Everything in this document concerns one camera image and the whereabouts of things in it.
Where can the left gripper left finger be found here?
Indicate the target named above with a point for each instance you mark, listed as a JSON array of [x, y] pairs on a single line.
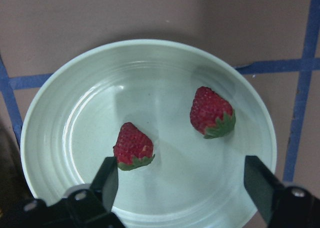
[[90, 206]]

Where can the light green plate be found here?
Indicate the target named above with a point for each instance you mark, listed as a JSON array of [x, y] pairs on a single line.
[[74, 120]]

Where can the paired red strawberry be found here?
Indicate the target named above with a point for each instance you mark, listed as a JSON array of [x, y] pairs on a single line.
[[133, 149]]

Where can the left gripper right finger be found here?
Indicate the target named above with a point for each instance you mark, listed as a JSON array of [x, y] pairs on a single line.
[[280, 205]]

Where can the single red strawberry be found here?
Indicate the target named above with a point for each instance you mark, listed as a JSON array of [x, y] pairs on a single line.
[[211, 115]]

